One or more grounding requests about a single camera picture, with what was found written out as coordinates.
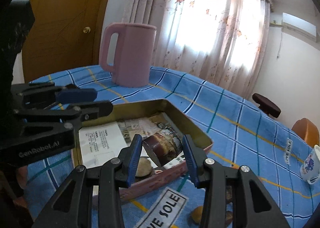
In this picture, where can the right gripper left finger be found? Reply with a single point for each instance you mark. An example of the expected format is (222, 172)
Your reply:
(71, 204)

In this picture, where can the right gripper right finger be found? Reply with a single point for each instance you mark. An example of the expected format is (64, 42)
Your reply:
(253, 206)

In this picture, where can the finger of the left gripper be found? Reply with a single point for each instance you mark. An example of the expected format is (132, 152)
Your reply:
(48, 95)
(80, 111)

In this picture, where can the small brown longan fruit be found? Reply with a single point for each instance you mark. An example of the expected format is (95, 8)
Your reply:
(196, 214)

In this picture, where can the dark brown date piece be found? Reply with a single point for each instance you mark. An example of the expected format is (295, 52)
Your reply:
(229, 199)

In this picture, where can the pink metal tin box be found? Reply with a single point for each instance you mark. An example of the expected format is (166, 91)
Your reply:
(158, 177)

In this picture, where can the printed paper liner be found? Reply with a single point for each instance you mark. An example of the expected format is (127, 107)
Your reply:
(98, 144)

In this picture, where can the pink electric kettle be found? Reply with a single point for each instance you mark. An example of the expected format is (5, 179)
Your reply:
(133, 54)

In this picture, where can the dark round stool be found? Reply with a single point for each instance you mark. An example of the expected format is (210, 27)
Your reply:
(267, 106)

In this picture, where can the wooden door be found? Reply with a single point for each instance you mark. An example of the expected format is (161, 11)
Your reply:
(66, 34)

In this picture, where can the white floral mug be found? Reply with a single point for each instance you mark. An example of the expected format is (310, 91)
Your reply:
(309, 170)

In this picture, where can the orange leather armchair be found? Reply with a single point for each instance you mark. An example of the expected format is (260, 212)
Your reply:
(307, 130)

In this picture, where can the floral sheer curtain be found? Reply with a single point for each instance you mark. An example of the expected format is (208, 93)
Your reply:
(220, 41)

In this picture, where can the white air conditioner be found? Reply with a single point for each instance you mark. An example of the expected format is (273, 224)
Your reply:
(300, 26)

